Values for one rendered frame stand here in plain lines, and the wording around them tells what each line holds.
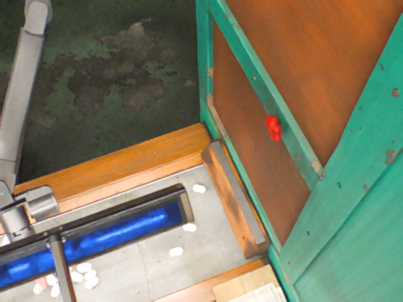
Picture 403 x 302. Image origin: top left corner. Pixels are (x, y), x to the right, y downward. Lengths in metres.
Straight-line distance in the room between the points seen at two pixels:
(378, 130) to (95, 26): 2.30
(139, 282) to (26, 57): 0.58
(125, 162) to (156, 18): 1.53
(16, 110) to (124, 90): 1.35
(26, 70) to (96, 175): 0.36
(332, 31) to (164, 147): 0.79
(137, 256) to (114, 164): 0.26
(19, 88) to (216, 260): 0.61
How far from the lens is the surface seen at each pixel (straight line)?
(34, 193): 1.02
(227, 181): 1.06
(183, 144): 1.22
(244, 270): 1.09
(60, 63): 2.52
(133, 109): 2.23
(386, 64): 0.42
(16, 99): 1.01
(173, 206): 0.79
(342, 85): 0.52
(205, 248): 1.13
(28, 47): 1.02
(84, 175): 1.22
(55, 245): 0.77
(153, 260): 1.13
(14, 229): 1.02
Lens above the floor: 1.82
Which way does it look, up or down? 62 degrees down
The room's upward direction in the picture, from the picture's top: 3 degrees counter-clockwise
